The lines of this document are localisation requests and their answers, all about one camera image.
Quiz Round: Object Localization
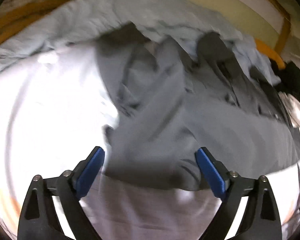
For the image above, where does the light blue duvet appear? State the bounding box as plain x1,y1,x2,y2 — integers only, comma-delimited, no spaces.
0,0,280,90

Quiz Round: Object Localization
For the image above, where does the grey hooded jacket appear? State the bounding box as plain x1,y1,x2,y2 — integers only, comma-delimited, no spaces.
96,24,300,191

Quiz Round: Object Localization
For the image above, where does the white printed t-shirt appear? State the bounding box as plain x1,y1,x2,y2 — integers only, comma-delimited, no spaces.
279,92,300,132

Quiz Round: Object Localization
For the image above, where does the orange pillow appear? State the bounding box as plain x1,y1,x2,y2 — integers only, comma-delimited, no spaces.
254,38,286,70

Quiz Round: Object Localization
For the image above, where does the wooden bed frame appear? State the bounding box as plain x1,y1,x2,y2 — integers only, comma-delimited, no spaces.
0,0,293,71

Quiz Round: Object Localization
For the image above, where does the black clothes pile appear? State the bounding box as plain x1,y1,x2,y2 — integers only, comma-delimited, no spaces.
270,60,300,101

